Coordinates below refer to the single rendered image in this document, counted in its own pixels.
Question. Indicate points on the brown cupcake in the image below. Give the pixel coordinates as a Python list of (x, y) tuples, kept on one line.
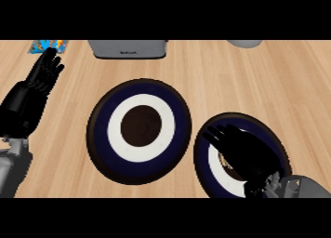
[(224, 162)]

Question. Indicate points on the grey appliance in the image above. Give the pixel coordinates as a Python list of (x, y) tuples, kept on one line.
[(128, 49)]

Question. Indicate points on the large navy white ringed plate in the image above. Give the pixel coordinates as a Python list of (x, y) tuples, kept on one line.
[(138, 131)]

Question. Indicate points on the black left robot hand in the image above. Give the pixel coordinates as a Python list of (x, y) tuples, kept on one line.
[(28, 99)]

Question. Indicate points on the blue orange packet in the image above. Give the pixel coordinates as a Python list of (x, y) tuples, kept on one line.
[(42, 46)]

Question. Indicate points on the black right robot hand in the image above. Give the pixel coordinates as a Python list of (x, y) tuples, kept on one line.
[(249, 155)]

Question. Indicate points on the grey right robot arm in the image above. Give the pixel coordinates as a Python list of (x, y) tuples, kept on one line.
[(295, 187)]

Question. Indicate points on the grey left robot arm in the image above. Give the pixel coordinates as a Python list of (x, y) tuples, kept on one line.
[(7, 167)]

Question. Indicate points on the small navy white ringed plate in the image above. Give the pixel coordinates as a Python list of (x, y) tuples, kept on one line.
[(212, 173)]

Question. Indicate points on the grey round object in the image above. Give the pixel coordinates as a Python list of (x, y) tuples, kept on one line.
[(245, 43)]

